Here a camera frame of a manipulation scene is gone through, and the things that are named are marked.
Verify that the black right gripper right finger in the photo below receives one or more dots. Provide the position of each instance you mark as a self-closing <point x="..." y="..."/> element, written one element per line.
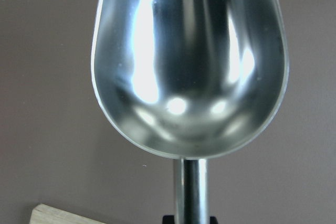
<point x="212" y="220"/>

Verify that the wooden cutting board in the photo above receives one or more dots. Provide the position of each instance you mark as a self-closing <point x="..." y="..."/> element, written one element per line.
<point x="46" y="214"/>

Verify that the steel ice scoop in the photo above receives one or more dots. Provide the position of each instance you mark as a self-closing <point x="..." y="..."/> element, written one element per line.
<point x="189" y="80"/>

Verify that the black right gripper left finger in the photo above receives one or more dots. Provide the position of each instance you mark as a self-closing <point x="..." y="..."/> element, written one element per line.
<point x="168" y="220"/>

